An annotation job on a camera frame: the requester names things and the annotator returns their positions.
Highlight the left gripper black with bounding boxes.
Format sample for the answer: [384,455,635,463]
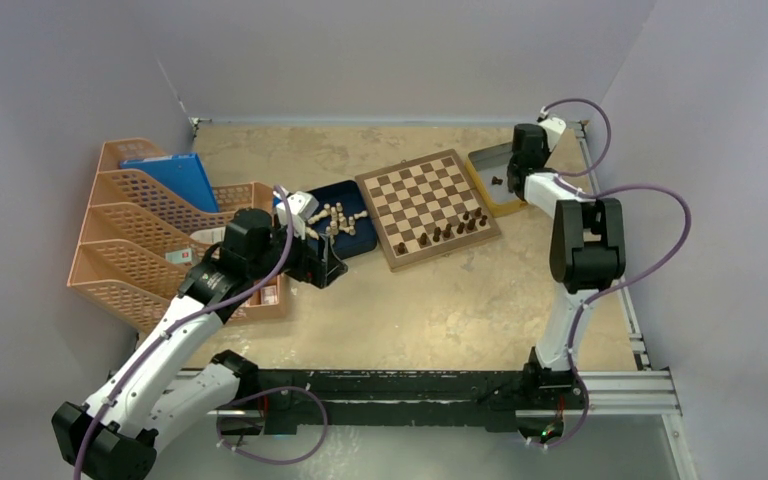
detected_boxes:
[248,214,345,287]

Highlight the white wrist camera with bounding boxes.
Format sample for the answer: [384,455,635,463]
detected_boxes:
[538,117,567,152]
[273,189,319,240]

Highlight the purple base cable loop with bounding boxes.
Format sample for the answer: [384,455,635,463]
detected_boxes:
[214,384,330,466]

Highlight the yellow metal tin tray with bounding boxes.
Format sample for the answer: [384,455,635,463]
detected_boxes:
[465,142,527,217]

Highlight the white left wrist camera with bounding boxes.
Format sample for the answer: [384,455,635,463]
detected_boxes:
[273,189,319,240]

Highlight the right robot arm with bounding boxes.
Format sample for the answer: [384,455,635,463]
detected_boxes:
[507,119,626,407]

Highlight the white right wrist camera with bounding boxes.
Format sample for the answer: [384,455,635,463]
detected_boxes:
[538,117,567,152]

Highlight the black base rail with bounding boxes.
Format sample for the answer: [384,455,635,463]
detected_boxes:
[192,366,680,435]

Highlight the peach file rack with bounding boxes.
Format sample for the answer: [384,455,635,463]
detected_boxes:
[67,138,231,333]

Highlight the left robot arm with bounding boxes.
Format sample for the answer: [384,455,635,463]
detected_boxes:
[52,208,348,479]

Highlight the wooden chess board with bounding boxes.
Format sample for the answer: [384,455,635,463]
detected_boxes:
[355,149,501,272]

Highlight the blue folder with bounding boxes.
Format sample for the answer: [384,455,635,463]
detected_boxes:
[120,152,220,213]

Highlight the dark blue square tray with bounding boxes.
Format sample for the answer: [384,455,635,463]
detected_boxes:
[306,180,378,260]

